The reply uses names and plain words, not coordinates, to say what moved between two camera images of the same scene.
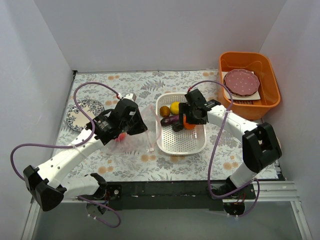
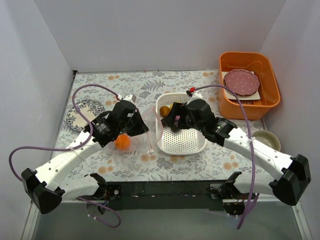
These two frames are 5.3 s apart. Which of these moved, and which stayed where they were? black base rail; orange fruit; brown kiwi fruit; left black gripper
Moved: orange fruit
Stayed: black base rail; left black gripper; brown kiwi fruit
